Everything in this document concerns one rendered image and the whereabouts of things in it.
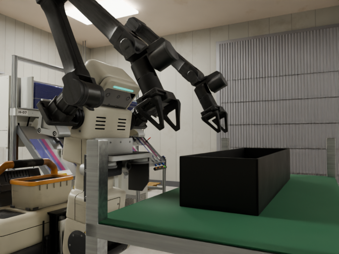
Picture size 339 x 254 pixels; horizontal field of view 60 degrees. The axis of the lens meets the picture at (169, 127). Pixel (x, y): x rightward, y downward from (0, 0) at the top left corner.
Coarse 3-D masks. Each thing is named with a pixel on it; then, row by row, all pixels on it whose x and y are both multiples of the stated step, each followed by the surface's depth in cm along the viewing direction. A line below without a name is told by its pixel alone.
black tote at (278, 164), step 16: (192, 160) 64; (208, 160) 62; (224, 160) 61; (240, 160) 59; (256, 160) 58; (272, 160) 73; (288, 160) 103; (192, 176) 64; (208, 176) 62; (224, 176) 61; (240, 176) 59; (256, 176) 58; (272, 176) 73; (288, 176) 102; (192, 192) 64; (208, 192) 62; (224, 192) 61; (240, 192) 59; (256, 192) 58; (272, 192) 73; (208, 208) 62; (224, 208) 60; (240, 208) 59; (256, 208) 57
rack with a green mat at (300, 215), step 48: (96, 144) 54; (96, 192) 54; (288, 192) 82; (336, 192) 82; (96, 240) 53; (144, 240) 49; (192, 240) 45; (240, 240) 44; (288, 240) 44; (336, 240) 44
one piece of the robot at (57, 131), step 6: (42, 120) 94; (42, 126) 94; (48, 126) 93; (54, 126) 91; (60, 126) 92; (66, 126) 95; (42, 132) 93; (48, 132) 92; (54, 132) 91; (60, 132) 91; (66, 132) 93
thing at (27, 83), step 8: (32, 64) 306; (40, 64) 312; (48, 64) 321; (64, 72) 344; (24, 80) 298; (32, 80) 294; (24, 88) 298; (32, 88) 294; (24, 96) 298; (32, 96) 294; (24, 104) 297; (32, 104) 294; (24, 112) 290
